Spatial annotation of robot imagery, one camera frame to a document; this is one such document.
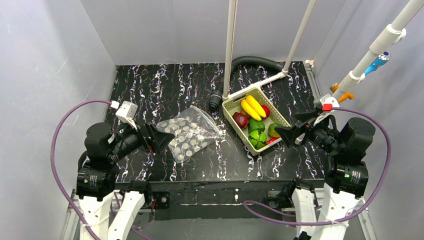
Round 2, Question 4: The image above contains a red fake chili pepper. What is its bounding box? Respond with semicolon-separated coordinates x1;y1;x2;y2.
265;137;280;145

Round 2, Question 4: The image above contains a green yellow fake lemon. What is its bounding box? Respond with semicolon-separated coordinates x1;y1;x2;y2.
267;123;283;138

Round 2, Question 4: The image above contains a red fake apple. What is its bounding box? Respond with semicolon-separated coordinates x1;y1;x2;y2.
261;104;271;119

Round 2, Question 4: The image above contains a clear zip top bag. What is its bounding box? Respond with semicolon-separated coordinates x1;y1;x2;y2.
156;105;222;164

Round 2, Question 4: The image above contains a yellow fake banana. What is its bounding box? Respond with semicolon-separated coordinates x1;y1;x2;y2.
240;95;267;121

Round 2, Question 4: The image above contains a dark red fake fruit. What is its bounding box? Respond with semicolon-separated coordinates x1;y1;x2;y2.
232;112;249;129

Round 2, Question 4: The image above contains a brown fake potato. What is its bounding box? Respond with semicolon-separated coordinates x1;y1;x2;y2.
240;109;250;119

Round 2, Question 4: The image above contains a green fake pepper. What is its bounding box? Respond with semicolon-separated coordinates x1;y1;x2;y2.
247;118;266;134

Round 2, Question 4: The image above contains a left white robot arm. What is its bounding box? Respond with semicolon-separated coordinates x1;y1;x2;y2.
76;122;175;240

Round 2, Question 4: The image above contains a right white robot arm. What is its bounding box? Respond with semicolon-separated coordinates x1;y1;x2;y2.
275;111;376;240

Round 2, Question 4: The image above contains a light green plastic basket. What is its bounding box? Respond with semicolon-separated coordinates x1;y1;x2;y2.
222;87;290;156

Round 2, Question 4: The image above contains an orange clamp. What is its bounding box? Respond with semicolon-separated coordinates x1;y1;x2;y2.
329;82;355;104

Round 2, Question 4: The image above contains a white pvc pipe right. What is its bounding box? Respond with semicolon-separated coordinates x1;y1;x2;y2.
332;0;424;103

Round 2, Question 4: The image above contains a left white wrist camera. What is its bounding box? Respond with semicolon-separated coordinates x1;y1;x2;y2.
115;101;138;130

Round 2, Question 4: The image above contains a black corrugated hose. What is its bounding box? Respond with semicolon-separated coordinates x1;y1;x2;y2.
208;55;285;113

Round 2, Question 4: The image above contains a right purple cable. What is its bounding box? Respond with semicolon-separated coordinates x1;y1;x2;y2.
243;106;392;227

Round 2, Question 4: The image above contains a purple cable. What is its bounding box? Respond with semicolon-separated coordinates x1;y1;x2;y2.
50;99;153;240
243;106;392;227

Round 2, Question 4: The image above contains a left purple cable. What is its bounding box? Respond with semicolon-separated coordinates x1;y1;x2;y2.
50;99;153;240

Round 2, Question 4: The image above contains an aluminium frame rail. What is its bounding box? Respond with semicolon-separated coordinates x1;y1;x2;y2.
61;188;377;240

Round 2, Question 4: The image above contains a white pvc pipe frame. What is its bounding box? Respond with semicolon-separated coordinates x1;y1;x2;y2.
222;0;318;102

